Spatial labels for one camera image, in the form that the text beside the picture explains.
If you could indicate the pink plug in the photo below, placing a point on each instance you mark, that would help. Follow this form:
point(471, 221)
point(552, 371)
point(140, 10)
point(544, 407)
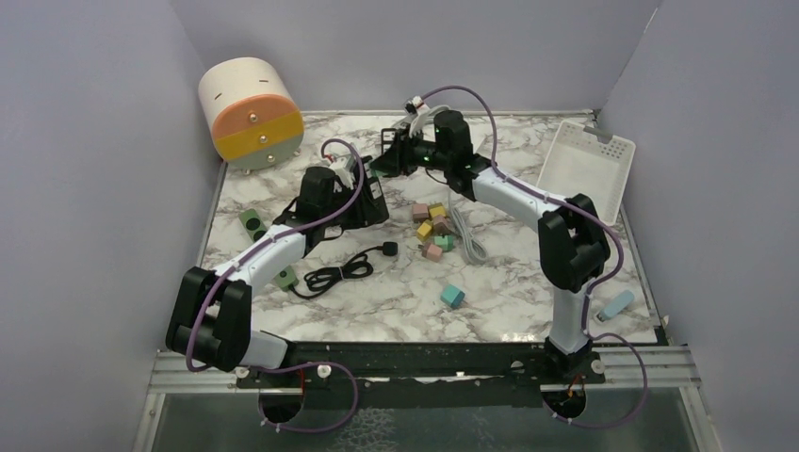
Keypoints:
point(432, 252)
point(442, 225)
point(420, 212)

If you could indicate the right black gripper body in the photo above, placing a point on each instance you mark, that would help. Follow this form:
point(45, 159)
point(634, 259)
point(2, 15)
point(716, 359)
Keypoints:
point(418, 153)

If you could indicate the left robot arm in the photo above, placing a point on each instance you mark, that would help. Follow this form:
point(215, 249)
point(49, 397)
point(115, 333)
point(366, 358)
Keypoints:
point(211, 321)

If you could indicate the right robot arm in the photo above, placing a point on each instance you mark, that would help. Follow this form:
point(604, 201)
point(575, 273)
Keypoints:
point(573, 248)

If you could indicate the white plastic basket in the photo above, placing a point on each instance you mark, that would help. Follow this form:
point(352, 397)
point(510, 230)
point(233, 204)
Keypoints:
point(585, 160)

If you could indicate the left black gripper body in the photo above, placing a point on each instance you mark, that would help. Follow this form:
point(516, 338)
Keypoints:
point(357, 217)

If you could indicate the round cream drawer cabinet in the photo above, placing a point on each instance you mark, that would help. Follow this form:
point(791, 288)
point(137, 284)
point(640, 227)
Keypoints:
point(253, 121)

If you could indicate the black power strip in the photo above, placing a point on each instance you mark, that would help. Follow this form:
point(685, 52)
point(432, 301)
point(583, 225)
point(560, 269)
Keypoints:
point(388, 136)
point(374, 205)

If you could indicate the yellow plug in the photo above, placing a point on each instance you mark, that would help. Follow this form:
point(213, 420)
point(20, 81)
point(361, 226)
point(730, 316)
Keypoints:
point(436, 210)
point(424, 231)

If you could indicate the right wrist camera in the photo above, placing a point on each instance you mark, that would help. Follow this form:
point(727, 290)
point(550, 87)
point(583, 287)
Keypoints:
point(417, 113)

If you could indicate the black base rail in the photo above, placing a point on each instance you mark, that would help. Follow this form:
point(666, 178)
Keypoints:
point(412, 375)

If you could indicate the green power strip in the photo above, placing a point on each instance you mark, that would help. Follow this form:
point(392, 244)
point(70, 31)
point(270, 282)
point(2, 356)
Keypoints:
point(255, 228)

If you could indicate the light blue small device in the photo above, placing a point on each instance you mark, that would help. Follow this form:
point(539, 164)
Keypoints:
point(616, 306)

